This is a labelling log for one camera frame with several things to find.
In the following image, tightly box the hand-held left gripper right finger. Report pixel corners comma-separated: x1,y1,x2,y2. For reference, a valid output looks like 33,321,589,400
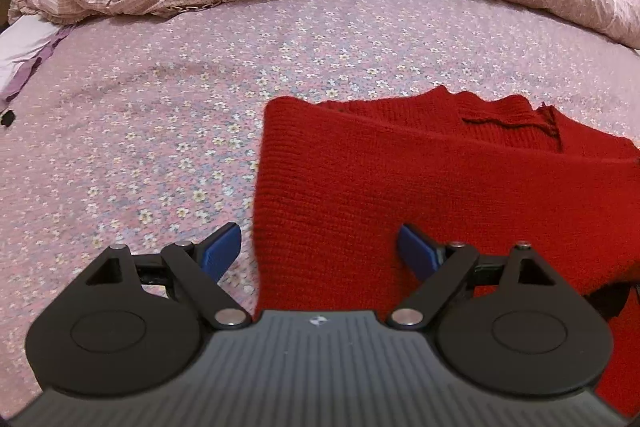
386,222,563,331

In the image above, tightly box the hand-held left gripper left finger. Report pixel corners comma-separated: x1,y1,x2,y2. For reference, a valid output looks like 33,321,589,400
84,222,252,331

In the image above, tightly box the red knit sweater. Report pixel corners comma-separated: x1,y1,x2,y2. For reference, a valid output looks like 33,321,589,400
252,86,640,413

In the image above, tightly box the pink floral bed sheet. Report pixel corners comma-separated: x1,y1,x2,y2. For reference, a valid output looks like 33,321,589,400
0,0,640,400

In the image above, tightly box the lavender pillow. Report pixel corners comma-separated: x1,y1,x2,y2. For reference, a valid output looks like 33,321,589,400
0,16,68,104

